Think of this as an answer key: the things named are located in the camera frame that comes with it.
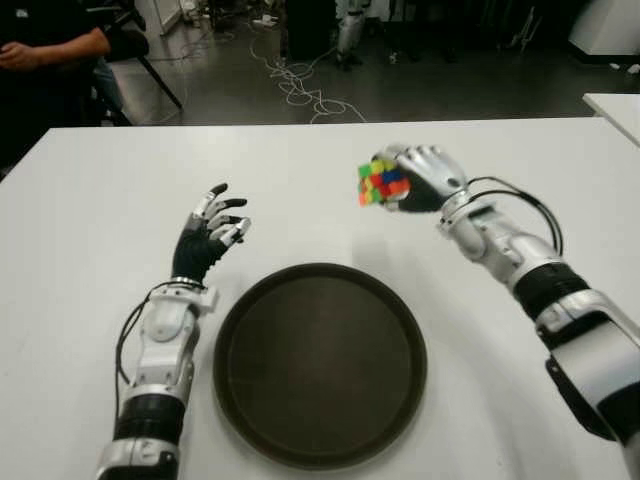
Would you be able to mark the seated person in black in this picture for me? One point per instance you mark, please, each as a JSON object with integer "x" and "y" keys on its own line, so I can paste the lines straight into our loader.
{"x": 45, "y": 30}

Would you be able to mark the black cabinet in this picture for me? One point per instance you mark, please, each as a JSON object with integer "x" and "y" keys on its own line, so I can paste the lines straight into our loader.
{"x": 310, "y": 30}

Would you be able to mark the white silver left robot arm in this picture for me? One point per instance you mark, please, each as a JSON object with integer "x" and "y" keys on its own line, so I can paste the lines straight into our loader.
{"x": 165, "y": 320}

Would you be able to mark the metal folding stand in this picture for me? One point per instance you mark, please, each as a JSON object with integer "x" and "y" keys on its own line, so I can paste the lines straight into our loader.
{"x": 525, "y": 30}

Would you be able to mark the black metal chair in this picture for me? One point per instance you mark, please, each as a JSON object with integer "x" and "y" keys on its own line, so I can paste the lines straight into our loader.
{"x": 160, "y": 81}

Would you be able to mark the white side table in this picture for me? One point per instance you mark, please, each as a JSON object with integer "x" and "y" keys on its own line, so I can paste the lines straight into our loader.
{"x": 620, "y": 112}

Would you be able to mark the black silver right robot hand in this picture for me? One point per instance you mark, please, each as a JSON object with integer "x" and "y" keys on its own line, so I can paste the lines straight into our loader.
{"x": 440, "y": 170}

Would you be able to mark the white power strip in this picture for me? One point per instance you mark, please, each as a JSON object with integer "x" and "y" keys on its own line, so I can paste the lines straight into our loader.
{"x": 265, "y": 21}

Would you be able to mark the white board panel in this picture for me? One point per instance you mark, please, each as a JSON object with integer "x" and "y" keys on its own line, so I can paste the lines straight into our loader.
{"x": 160, "y": 15}

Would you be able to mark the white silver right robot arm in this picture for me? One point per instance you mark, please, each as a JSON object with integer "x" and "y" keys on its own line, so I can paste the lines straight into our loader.
{"x": 500, "y": 245}

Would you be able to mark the dark brown round plate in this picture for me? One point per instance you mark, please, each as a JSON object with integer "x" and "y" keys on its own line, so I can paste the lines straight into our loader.
{"x": 320, "y": 370}

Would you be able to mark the multicoloured Rubik's cube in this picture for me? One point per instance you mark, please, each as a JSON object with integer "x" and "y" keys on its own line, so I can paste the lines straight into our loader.
{"x": 382, "y": 185}

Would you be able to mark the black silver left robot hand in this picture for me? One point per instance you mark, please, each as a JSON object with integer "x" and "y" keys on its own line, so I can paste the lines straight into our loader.
{"x": 192, "y": 252}

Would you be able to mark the white cabinet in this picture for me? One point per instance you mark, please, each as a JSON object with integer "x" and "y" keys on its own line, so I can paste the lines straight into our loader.
{"x": 610, "y": 25}

